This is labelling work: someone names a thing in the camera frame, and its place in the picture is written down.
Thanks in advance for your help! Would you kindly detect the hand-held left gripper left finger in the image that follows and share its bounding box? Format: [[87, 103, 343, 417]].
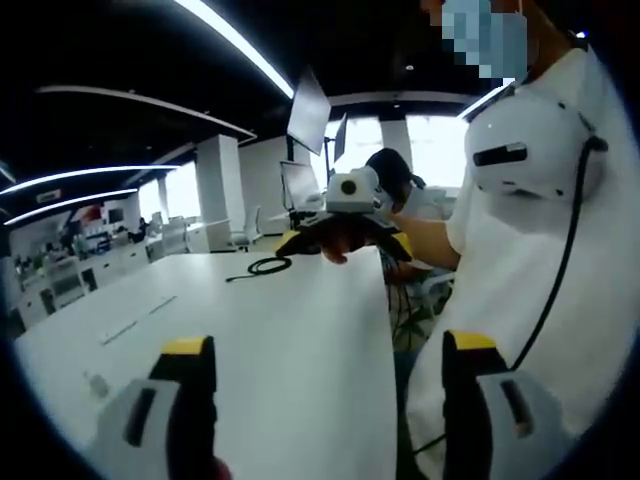
[[93, 335, 220, 480]]

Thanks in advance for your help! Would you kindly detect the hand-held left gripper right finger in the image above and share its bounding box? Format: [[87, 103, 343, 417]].
[[442, 328, 569, 480]]

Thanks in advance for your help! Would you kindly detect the black Type-C cable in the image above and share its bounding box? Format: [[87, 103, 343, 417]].
[[225, 255, 293, 283]]

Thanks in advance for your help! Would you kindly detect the low desk monitor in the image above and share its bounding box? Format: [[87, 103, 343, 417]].
[[279, 160, 322, 212]]

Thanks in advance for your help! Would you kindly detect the white desk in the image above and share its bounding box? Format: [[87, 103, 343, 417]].
[[12, 246, 400, 480]]

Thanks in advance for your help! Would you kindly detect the person's right hand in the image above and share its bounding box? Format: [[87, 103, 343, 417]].
[[319, 230, 375, 267]]

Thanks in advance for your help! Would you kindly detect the white office chair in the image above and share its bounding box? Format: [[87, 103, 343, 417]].
[[231, 205, 264, 253]]

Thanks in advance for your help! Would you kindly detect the narrow dark monitor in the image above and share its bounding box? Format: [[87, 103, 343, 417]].
[[332, 113, 349, 162]]

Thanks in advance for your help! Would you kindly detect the patterned cloth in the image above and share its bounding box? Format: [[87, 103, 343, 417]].
[[381, 248, 442, 354]]

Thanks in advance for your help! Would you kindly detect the large tilted monitor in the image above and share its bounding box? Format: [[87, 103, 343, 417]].
[[286, 66, 333, 157]]

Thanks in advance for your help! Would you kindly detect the person's white shirt torso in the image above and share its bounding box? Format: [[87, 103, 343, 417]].
[[405, 45, 637, 480]]

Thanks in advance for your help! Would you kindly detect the white VR headset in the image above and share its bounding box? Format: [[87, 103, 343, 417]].
[[463, 88, 610, 202]]

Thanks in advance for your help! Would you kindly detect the ceiling light strip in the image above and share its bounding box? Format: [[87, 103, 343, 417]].
[[3, 187, 140, 227], [173, 0, 297, 100], [0, 164, 182, 197]]

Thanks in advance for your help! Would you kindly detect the black worn device cable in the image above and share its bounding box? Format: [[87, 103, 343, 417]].
[[412, 133, 610, 454]]

